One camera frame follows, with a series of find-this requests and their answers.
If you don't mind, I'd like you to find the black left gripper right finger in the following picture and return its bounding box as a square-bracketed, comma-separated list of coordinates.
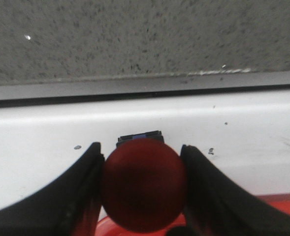
[180, 145, 290, 236]

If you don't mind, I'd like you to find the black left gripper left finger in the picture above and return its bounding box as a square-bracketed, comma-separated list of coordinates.
[0, 142, 104, 236]

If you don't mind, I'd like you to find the red mushroom push button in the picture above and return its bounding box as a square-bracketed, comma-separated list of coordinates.
[101, 131, 188, 233]

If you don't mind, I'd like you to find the red plastic tray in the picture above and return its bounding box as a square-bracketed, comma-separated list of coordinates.
[95, 193, 290, 236]

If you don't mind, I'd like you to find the grey stone counter ledge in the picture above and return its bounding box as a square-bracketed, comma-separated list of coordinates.
[0, 0, 290, 100]

